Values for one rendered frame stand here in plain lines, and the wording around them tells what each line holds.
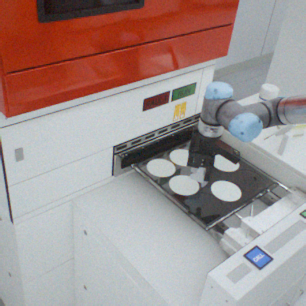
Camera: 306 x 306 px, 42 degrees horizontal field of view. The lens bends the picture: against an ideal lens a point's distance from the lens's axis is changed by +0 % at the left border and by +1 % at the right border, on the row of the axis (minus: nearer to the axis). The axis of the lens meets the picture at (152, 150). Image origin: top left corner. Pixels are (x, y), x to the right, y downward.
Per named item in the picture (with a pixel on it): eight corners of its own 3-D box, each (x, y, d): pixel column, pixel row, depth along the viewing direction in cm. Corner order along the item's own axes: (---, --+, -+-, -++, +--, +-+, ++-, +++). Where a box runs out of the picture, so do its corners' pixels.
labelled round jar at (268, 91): (252, 106, 168) (257, 85, 162) (262, 102, 172) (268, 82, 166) (266, 113, 164) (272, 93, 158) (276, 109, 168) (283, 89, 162)
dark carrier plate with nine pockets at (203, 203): (134, 165, 139) (135, 164, 139) (203, 136, 159) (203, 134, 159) (206, 225, 119) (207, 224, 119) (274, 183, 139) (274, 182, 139)
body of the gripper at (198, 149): (188, 154, 130) (193, 122, 123) (214, 158, 129) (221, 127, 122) (186, 168, 124) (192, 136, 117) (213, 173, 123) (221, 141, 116)
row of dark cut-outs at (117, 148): (113, 152, 135) (113, 146, 134) (202, 117, 160) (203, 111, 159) (114, 153, 135) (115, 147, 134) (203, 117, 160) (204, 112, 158)
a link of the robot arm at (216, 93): (218, 95, 106) (200, 81, 111) (211, 130, 112) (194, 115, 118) (242, 91, 109) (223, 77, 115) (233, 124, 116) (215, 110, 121)
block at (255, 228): (240, 226, 123) (242, 219, 121) (246, 221, 125) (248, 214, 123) (261, 243, 118) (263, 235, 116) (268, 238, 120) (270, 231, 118)
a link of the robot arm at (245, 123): (277, 113, 104) (250, 94, 112) (244, 122, 99) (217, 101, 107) (269, 138, 109) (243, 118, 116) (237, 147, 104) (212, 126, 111)
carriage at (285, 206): (218, 246, 119) (220, 239, 118) (288, 198, 140) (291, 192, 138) (239, 263, 115) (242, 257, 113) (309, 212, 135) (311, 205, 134)
